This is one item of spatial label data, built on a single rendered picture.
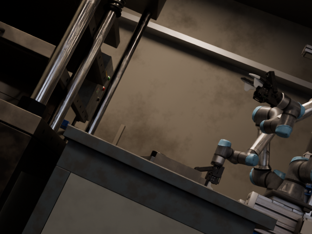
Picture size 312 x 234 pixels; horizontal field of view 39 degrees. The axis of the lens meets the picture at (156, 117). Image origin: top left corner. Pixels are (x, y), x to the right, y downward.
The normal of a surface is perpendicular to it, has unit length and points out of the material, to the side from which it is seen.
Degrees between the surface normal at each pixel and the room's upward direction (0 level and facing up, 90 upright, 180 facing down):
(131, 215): 90
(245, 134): 90
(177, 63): 90
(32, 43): 90
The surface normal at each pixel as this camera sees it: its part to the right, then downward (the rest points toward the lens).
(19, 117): 0.05, -0.22
